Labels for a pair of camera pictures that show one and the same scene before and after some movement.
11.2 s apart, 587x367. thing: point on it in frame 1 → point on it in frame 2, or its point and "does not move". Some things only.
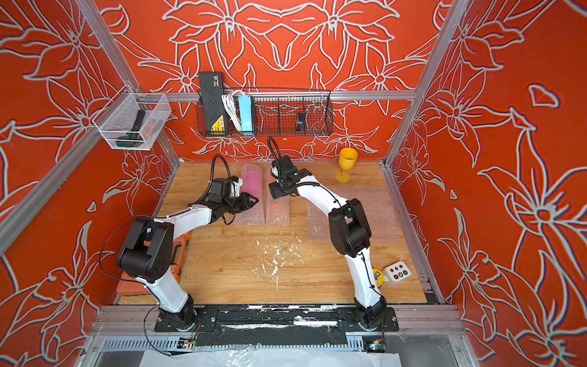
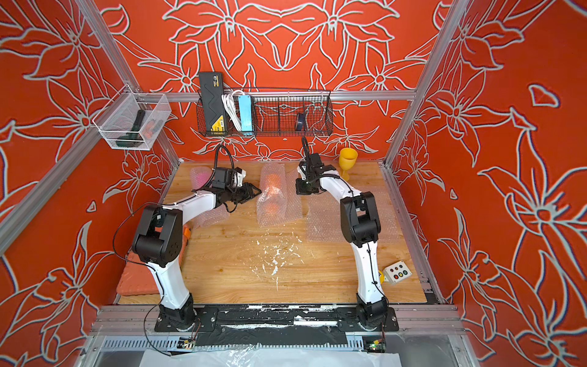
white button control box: [397, 272] does not move
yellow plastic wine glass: [348, 157] does not move
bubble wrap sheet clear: [381, 205] does not move
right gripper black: [274, 188] → [300, 189]
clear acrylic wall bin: [132, 121] does not move
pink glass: [252, 180] → [200, 177]
